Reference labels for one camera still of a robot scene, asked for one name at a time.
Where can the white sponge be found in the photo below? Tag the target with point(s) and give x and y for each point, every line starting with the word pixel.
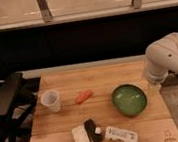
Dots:
pixel 79 134

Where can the black brush block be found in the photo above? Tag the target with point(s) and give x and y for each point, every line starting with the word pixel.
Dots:
pixel 90 127

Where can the translucent plastic cup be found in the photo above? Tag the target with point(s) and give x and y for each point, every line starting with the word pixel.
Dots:
pixel 50 99

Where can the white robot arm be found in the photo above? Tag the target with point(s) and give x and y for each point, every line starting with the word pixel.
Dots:
pixel 161 58

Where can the wooden cutting board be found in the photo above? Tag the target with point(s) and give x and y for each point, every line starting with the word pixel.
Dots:
pixel 154 124

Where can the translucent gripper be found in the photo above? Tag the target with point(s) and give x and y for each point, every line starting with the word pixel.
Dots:
pixel 153 89

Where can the green ceramic bowl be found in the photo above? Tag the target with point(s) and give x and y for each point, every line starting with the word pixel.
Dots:
pixel 129 99

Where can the orange carrot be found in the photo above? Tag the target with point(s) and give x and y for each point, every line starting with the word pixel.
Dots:
pixel 83 96

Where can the black office chair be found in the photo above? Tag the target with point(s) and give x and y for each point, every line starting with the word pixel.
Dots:
pixel 16 103

